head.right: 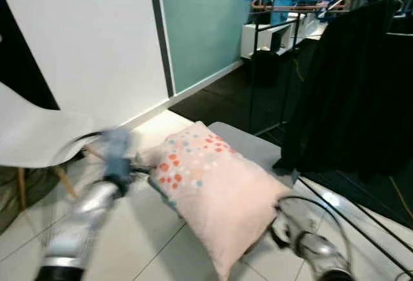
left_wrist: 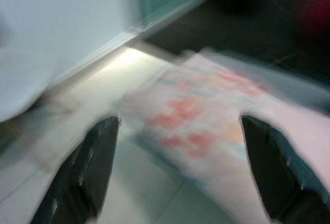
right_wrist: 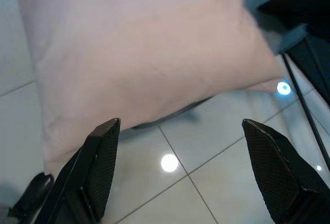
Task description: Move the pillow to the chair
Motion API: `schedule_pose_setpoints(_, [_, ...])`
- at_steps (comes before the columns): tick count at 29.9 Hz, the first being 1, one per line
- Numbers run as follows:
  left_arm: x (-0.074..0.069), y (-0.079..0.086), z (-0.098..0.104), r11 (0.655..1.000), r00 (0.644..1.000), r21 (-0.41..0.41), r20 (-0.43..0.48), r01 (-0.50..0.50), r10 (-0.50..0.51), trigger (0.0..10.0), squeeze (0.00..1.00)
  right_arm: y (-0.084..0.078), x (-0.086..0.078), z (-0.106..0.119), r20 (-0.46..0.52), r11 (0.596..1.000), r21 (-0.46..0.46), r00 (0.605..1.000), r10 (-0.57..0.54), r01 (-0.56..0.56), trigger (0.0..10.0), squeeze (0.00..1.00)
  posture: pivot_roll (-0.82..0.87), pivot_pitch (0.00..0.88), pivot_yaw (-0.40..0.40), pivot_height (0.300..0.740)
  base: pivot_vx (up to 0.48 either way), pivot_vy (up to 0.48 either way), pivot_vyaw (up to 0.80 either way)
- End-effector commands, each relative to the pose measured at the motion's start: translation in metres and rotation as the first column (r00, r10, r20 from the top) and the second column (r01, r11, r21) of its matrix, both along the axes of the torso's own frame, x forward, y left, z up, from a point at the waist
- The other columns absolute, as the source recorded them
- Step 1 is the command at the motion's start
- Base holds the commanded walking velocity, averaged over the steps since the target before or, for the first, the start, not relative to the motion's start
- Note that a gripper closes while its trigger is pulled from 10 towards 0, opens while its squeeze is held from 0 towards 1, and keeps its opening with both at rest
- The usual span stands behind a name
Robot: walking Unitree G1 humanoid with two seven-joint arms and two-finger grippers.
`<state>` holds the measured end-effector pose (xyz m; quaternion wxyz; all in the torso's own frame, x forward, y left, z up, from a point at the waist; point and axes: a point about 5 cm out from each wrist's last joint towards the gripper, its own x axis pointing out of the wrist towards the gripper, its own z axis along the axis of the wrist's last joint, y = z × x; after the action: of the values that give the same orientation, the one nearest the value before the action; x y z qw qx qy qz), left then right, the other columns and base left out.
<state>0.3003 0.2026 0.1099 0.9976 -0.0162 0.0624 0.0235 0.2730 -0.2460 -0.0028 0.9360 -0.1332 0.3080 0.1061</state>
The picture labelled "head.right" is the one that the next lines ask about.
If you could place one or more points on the pink pillow with coloured dots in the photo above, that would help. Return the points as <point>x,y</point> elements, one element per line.
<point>222,190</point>

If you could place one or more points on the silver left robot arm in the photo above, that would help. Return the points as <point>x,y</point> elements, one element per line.
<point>80,229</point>

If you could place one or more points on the white plastic chair wooden legs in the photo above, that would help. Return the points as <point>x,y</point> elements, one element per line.
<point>39,139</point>

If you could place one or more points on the grey mattress pad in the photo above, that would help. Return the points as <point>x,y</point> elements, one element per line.
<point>258,145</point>

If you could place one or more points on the black hanging garment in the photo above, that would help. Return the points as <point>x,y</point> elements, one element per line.
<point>355,87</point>

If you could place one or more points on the black waste bin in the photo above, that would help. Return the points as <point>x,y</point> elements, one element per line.
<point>264,68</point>

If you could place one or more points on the black metal clothes rack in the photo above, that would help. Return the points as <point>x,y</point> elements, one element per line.
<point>253,68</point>

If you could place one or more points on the white low shelf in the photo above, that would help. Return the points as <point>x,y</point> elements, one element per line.
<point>261,35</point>

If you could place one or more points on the teal box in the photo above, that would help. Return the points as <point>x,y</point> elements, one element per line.
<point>279,11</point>

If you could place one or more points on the black door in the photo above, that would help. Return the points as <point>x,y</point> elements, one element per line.
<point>22,68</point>

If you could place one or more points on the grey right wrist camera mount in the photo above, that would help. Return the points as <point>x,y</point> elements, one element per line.
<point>297,226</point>

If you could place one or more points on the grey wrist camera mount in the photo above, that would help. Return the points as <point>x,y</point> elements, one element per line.
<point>119,155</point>
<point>297,226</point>

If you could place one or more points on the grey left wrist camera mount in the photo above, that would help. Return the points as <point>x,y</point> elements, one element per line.
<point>119,155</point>

